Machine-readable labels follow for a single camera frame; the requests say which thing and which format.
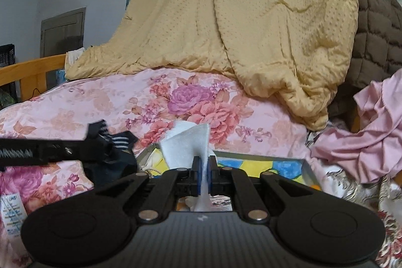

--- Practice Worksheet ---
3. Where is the white packet blue print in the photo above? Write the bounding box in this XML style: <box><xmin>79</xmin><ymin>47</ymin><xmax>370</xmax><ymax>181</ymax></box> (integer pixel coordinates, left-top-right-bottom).
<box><xmin>0</xmin><ymin>193</ymin><xmax>28</xmax><ymax>239</ymax></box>

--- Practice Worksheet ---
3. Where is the wooden bed end board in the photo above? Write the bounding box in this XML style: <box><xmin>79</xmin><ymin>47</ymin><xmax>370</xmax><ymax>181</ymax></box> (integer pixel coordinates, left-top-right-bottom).
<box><xmin>349</xmin><ymin>105</ymin><xmax>362</xmax><ymax>133</ymax></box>

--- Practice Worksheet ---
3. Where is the wooden bed frame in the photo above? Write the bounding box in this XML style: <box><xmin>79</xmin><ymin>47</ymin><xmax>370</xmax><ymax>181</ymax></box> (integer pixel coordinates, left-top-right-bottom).
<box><xmin>0</xmin><ymin>53</ymin><xmax>67</xmax><ymax>102</ymax></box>

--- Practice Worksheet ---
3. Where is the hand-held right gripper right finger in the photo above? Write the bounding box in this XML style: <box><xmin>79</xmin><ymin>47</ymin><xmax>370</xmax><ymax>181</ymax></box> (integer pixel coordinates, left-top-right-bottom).
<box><xmin>209</xmin><ymin>156</ymin><xmax>315</xmax><ymax>223</ymax></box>

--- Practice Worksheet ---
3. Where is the white brocade bedsheet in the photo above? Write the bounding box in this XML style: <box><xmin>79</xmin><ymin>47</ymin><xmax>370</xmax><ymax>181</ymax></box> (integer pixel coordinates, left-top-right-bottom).
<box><xmin>306</xmin><ymin>119</ymin><xmax>402</xmax><ymax>268</ymax></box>

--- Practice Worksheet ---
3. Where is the white printed cloth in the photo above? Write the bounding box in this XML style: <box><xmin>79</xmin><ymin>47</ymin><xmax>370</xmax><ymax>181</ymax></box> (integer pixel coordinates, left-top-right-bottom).
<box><xmin>66</xmin><ymin>47</ymin><xmax>86</xmax><ymax>66</ymax></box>

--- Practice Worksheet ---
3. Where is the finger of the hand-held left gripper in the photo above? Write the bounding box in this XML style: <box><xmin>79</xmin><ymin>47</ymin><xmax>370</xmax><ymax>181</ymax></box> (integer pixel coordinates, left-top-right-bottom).
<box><xmin>39</xmin><ymin>121</ymin><xmax>109</xmax><ymax>163</ymax></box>

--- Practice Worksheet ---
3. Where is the yellow quilted blanket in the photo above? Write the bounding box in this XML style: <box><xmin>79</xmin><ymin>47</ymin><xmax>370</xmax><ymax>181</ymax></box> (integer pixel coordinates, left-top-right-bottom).
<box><xmin>64</xmin><ymin>0</ymin><xmax>360</xmax><ymax>132</ymax></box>

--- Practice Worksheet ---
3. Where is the grey box with cartoon picture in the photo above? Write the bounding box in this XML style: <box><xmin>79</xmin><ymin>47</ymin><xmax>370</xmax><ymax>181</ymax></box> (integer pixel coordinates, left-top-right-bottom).
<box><xmin>137</xmin><ymin>143</ymin><xmax>321</xmax><ymax>193</ymax></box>

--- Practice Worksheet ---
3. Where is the black plastic crate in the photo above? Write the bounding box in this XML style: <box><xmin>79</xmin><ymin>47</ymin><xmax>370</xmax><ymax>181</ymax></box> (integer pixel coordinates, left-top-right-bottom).
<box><xmin>0</xmin><ymin>43</ymin><xmax>17</xmax><ymax>108</ymax></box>

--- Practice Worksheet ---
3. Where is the black striped sock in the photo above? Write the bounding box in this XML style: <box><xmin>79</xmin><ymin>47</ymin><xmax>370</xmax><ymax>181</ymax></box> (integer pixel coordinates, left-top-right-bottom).
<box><xmin>83</xmin><ymin>120</ymin><xmax>138</xmax><ymax>187</ymax></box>

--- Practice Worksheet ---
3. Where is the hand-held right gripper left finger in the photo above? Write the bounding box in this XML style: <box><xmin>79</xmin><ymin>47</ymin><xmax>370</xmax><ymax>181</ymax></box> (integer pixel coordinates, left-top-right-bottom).
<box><xmin>94</xmin><ymin>156</ymin><xmax>202</xmax><ymax>223</ymax></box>

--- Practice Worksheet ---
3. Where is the brown quilted jacket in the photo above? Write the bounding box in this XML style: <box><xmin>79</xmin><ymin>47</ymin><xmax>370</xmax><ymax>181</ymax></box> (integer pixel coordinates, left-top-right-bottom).
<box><xmin>327</xmin><ymin>0</ymin><xmax>402</xmax><ymax>130</ymax></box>

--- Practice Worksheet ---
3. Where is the plain white cloth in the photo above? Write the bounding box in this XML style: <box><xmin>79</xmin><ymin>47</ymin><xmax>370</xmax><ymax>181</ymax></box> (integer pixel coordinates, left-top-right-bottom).
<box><xmin>160</xmin><ymin>120</ymin><xmax>212</xmax><ymax>212</ymax></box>

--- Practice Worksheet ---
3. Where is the pink floral quilt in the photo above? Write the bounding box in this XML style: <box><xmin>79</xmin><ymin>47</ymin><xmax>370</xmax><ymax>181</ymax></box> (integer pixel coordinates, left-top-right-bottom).
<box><xmin>0</xmin><ymin>67</ymin><xmax>315</xmax><ymax>268</ymax></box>

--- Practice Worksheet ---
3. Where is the pink garment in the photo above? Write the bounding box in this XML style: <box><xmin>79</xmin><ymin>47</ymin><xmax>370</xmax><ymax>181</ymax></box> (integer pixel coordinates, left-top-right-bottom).
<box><xmin>309</xmin><ymin>69</ymin><xmax>402</xmax><ymax>184</ymax></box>

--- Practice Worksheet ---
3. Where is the grey wall panel door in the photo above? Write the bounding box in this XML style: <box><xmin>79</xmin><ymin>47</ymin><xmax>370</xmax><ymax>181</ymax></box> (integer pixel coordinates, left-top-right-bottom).
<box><xmin>40</xmin><ymin>7</ymin><xmax>87</xmax><ymax>58</ymax></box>

